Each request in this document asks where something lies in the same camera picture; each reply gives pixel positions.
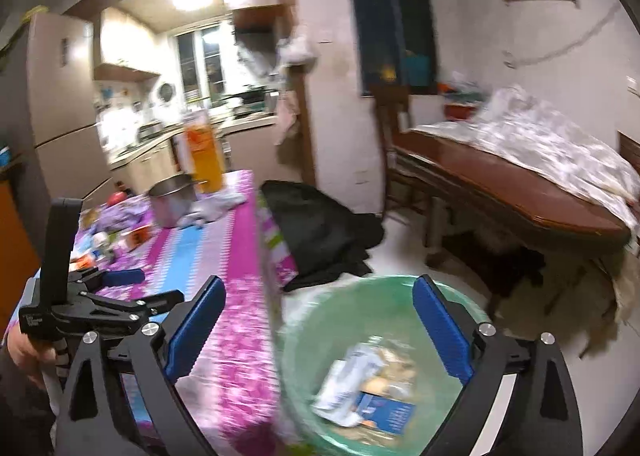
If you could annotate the purple packet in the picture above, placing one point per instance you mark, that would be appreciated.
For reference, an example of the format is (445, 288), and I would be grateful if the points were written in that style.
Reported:
(122, 213)

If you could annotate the dark wooden dining table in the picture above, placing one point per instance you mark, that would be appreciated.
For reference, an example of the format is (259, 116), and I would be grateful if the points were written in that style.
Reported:
(500, 191)

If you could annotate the beige refrigerator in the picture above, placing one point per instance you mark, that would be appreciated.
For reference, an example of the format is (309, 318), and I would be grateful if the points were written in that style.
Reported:
(60, 100)

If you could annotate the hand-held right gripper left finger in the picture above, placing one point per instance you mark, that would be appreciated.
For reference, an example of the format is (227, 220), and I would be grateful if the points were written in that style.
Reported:
(197, 326)

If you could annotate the teal container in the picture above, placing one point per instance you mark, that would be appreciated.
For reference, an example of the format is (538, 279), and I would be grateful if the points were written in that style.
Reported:
(417, 70)

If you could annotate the black pan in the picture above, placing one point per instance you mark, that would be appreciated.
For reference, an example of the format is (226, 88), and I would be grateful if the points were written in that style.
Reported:
(245, 98)

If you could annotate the table with floral tablecloth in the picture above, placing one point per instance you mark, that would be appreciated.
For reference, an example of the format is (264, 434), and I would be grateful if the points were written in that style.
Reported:
(210, 246)

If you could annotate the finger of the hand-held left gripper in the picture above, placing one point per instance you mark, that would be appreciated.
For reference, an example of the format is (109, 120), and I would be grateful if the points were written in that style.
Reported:
(125, 277)
(145, 303)

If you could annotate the white crumpled packet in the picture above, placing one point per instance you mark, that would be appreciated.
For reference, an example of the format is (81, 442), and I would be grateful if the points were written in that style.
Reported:
(345, 376)

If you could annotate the kitchen counter cabinet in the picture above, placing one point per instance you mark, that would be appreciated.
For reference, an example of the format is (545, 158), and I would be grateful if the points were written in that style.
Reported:
(150, 163)

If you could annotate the white plastic sheet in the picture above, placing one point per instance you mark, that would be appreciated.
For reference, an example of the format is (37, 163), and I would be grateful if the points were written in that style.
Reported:
(550, 145)

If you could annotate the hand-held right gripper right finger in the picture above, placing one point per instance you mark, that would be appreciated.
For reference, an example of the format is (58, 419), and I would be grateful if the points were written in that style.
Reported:
(442, 331)

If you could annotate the red basin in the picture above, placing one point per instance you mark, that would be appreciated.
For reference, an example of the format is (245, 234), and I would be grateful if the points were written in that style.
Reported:
(461, 111)

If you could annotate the tan crumpled paper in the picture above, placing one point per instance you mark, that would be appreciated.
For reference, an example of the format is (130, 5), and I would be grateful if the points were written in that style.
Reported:
(397, 368)

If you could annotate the orange wooden cabinet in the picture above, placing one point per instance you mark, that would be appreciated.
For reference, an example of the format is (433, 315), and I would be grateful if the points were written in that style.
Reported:
(15, 246)

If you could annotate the blue cardboard box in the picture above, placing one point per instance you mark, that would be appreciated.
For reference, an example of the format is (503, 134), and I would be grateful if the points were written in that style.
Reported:
(387, 411)

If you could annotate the orange juice jar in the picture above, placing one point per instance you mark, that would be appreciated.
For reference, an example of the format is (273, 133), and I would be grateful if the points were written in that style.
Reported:
(204, 155)

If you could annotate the person's left hand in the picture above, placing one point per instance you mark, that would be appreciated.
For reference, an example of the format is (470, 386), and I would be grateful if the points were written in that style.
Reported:
(22, 356)

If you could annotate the beige hanging cloth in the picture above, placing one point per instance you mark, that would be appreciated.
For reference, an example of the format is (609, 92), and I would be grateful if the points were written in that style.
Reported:
(627, 291)

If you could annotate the person's left forearm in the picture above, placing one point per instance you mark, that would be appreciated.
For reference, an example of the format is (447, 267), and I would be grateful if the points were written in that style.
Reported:
(20, 416)

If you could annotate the upper kitchen cabinet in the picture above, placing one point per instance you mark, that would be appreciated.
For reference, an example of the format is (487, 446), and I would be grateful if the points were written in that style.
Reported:
(122, 43)

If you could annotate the white hanging plastic bag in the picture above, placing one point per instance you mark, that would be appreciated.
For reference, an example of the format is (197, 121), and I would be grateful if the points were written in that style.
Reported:
(295, 48)

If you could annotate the dark window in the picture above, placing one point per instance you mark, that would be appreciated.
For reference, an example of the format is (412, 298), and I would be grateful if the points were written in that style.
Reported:
(385, 20)

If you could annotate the white cloth glove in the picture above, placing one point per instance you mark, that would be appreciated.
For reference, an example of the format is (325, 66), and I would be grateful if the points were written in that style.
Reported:
(215, 206)

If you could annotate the black cloth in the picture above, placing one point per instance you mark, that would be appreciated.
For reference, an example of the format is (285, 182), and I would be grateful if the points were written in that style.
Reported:
(315, 231)

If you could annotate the metal pot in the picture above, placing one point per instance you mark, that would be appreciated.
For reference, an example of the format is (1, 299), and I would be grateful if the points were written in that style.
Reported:
(170, 203)

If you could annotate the kitchen window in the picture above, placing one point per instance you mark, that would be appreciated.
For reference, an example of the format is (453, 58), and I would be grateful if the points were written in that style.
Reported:
(202, 63)

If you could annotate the pink hanging towel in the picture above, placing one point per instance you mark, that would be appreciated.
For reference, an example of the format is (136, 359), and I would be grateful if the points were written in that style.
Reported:
(287, 118)

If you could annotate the green plastic bin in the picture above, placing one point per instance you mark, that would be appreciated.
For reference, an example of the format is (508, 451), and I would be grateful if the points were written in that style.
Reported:
(350, 316)

